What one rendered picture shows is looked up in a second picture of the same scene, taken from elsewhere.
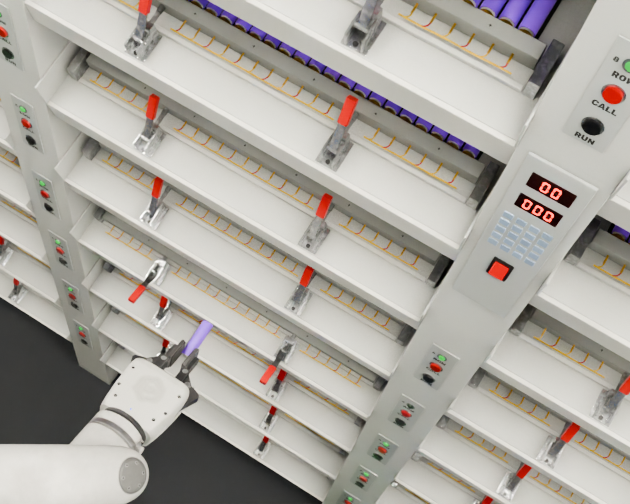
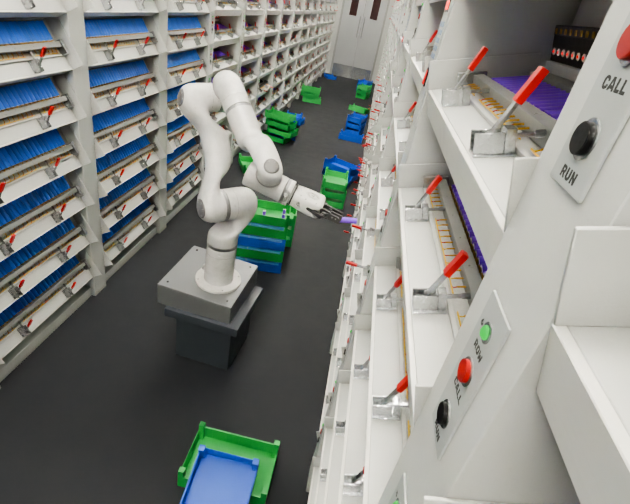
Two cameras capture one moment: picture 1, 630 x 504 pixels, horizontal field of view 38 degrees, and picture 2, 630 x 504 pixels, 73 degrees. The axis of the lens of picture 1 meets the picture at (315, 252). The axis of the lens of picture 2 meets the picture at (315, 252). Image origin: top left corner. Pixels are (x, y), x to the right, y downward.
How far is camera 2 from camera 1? 1.29 m
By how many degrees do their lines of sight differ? 56
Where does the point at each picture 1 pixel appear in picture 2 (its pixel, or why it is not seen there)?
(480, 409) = (386, 275)
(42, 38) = (408, 84)
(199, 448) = (319, 397)
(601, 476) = (390, 330)
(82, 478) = (262, 144)
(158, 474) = (297, 383)
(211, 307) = (369, 250)
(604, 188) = not seen: outside the picture
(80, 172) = (385, 171)
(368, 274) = not seen: hidden behind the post
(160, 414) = (304, 197)
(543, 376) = (410, 200)
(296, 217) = not seen: hidden behind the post
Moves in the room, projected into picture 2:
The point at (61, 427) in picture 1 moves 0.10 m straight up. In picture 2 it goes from (300, 341) to (304, 326)
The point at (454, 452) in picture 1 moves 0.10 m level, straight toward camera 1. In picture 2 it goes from (365, 344) to (327, 329)
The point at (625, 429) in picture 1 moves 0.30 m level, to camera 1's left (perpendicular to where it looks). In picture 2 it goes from (410, 226) to (364, 164)
